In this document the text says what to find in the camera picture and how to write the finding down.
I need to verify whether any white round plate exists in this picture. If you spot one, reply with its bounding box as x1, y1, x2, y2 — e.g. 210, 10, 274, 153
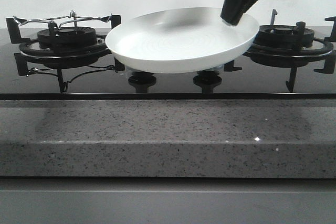
105, 7, 259, 73

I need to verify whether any black right gas burner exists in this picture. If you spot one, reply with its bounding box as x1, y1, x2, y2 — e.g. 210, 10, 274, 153
252, 25, 299, 49

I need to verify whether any black gas burner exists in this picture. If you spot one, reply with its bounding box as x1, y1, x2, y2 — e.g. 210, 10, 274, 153
37, 27, 97, 48
252, 25, 299, 49

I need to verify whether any silver right stove knob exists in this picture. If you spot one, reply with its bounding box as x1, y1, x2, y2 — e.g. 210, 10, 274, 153
199, 66, 223, 73

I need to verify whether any silver stove knob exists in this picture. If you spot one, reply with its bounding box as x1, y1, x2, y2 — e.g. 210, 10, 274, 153
124, 69, 140, 77
199, 66, 223, 73

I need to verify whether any silver left stove knob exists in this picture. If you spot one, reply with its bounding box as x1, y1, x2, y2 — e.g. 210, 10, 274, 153
124, 69, 140, 77

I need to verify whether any black left gas burner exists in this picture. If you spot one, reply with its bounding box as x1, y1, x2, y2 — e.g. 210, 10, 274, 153
37, 27, 97, 48

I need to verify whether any black glass gas hob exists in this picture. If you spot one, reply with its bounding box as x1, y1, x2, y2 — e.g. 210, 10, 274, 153
1, 29, 335, 100

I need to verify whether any chrome wire pan rack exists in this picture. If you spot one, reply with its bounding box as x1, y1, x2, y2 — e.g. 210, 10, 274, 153
12, 10, 112, 29

